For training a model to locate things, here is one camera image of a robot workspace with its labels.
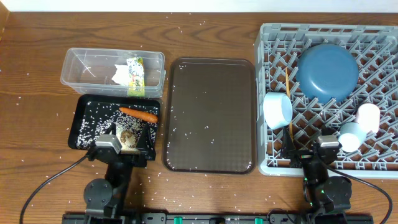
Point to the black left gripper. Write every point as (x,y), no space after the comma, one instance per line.
(125,155)

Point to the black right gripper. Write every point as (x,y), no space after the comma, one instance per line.
(306,156)

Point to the wooden chopstick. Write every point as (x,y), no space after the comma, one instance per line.
(289,99)

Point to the orange carrot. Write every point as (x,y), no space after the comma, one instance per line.
(150,118)

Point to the light blue rice bowl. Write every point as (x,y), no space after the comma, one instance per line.
(277,109)

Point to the foil and paper wrapper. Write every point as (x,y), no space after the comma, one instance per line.
(131,76)

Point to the blue plate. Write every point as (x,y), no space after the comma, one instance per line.
(327,71)

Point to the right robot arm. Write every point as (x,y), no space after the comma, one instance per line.
(328,196)

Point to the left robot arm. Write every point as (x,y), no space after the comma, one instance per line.
(105,197)

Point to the black waste tray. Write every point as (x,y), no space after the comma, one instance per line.
(85,99)

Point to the grey dishwasher rack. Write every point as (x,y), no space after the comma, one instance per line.
(277,50)

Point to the cooked mushroom scrap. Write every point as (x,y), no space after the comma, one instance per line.
(128,140)

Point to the spilled rice pile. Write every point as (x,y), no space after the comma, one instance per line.
(98,116)

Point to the pale blue cup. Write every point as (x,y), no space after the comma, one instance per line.
(351,136)

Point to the clear plastic bin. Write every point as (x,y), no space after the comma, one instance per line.
(90,71)

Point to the brown serving tray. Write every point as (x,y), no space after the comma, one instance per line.
(210,125)

